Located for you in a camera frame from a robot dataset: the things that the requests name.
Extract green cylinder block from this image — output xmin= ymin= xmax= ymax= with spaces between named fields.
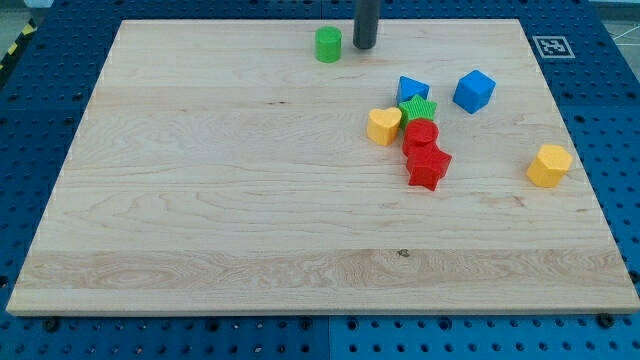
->
xmin=315 ymin=26 xmax=342 ymax=63

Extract blue triangle block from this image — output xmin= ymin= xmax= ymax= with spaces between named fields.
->
xmin=396 ymin=76 xmax=430 ymax=104

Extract yellow heart block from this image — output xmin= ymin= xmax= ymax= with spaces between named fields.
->
xmin=366 ymin=107 xmax=402 ymax=146

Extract wooden board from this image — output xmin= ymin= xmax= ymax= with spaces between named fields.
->
xmin=7 ymin=19 xmax=639 ymax=317

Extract red star block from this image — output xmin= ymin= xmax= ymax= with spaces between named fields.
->
xmin=406 ymin=143 xmax=452 ymax=191

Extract red cylinder block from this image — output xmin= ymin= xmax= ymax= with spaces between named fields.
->
xmin=402 ymin=118 xmax=439 ymax=156

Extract green star block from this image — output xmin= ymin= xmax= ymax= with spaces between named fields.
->
xmin=398 ymin=95 xmax=437 ymax=129

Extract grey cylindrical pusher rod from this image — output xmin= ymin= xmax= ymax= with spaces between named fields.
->
xmin=352 ymin=0 xmax=380 ymax=50

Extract blue cube block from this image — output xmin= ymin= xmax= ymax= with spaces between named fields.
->
xmin=453 ymin=70 xmax=496 ymax=114

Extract yellow hexagon block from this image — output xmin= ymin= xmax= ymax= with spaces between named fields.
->
xmin=526 ymin=144 xmax=573 ymax=188

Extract white fiducial marker tag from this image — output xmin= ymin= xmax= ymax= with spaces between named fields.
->
xmin=532 ymin=35 xmax=575 ymax=59

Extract yellow black hazard tape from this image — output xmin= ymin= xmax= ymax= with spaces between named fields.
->
xmin=1 ymin=18 xmax=38 ymax=73

